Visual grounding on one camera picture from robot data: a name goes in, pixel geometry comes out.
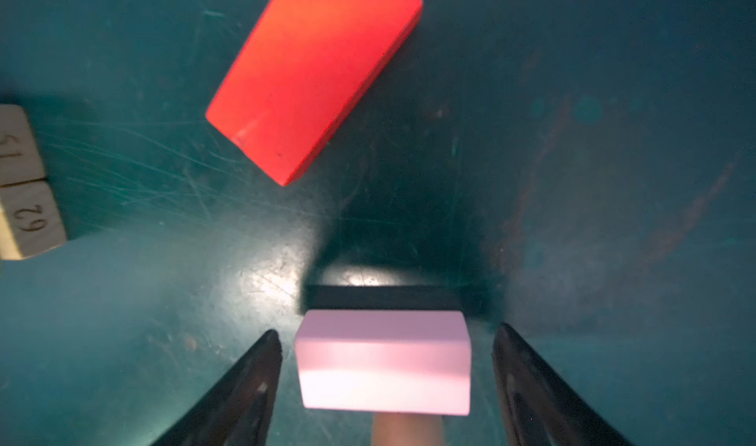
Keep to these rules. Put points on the small wood cylinder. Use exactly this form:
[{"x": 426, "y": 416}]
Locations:
[{"x": 396, "y": 429}]

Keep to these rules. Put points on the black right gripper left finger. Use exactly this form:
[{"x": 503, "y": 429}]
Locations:
[{"x": 238, "y": 409}]

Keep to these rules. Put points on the red wood block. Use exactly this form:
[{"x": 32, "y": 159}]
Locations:
[{"x": 301, "y": 71}]

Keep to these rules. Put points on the light pink wood block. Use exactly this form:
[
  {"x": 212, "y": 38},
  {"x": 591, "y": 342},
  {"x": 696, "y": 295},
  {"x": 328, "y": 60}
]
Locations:
[{"x": 385, "y": 361}]

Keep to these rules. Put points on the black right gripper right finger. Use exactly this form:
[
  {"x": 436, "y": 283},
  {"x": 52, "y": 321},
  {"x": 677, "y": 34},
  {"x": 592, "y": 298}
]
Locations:
[{"x": 538, "y": 407}]

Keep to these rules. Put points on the natural wood block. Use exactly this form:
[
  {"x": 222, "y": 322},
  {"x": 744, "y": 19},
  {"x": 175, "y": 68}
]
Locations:
[
  {"x": 31, "y": 223},
  {"x": 20, "y": 158}
]

